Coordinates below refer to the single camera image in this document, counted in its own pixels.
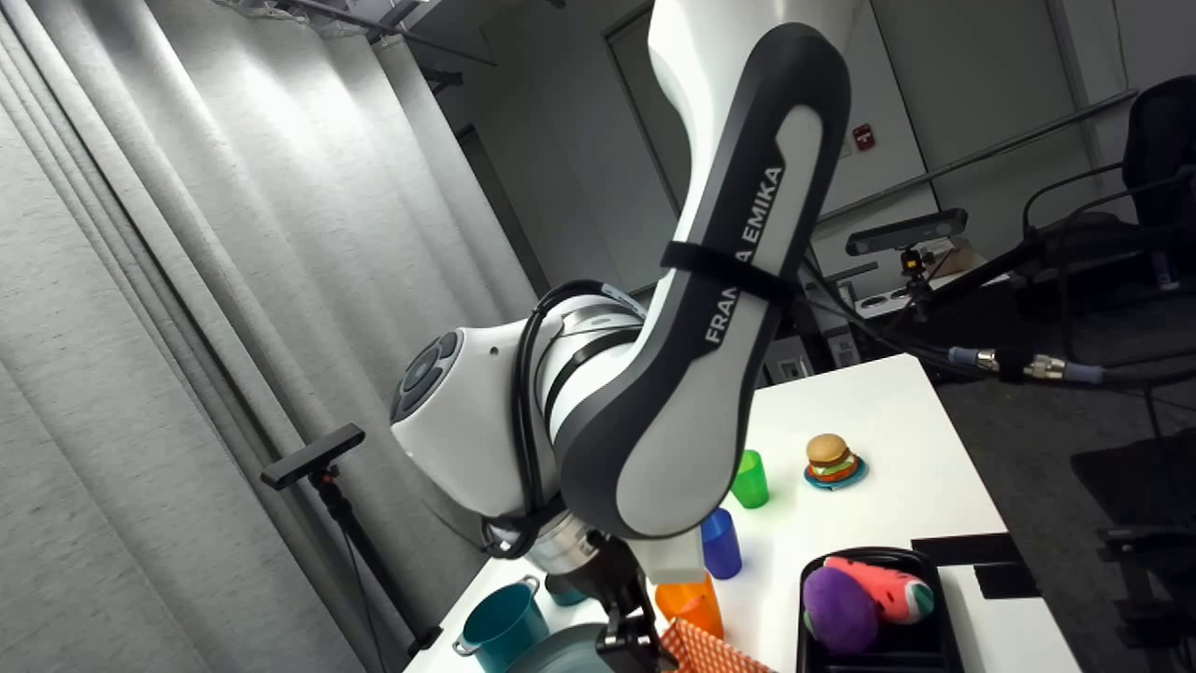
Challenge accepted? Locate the grey pleated curtain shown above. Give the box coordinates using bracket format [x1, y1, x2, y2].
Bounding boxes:
[0, 0, 591, 673]

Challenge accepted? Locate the purple eggplant plushie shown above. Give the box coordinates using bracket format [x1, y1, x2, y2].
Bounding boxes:
[802, 570, 888, 658]

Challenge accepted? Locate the black tripod stand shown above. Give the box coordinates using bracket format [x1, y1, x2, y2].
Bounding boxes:
[260, 422, 445, 658]

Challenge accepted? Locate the blue plastic cup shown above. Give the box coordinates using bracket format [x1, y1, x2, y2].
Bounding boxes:
[699, 505, 747, 582]

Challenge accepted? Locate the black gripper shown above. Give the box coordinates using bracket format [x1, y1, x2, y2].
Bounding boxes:
[552, 528, 662, 662]

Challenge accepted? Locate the black plastic tray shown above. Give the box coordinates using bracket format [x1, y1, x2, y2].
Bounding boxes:
[794, 544, 966, 673]

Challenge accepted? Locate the green plastic cup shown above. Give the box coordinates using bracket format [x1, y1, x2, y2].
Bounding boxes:
[728, 445, 773, 514]

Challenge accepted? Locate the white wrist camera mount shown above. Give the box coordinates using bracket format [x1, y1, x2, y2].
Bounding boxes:
[628, 516, 722, 589]

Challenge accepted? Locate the grey-blue toy plate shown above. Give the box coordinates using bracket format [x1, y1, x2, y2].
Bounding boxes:
[521, 623, 622, 673]

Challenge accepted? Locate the black office chair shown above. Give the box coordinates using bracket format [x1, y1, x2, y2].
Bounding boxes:
[1020, 71, 1196, 304]

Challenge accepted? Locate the teal toy pot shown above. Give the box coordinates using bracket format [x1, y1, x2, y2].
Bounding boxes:
[448, 572, 552, 673]

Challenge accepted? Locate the toy burger with teal base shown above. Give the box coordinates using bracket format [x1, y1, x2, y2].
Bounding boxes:
[802, 430, 873, 495]

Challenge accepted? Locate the black cable with metal connector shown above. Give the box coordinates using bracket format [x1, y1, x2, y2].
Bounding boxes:
[795, 238, 1196, 389]

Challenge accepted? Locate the watermelon slice plushie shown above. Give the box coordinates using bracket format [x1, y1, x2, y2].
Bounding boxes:
[824, 554, 942, 630]

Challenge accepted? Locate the orange checkered box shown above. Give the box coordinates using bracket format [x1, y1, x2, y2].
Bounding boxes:
[656, 617, 782, 673]

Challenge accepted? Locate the orange plastic cup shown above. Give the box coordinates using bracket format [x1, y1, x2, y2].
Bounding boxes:
[652, 572, 728, 645]

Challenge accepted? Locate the small teal toy pan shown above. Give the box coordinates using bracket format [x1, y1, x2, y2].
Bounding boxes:
[546, 576, 591, 615]

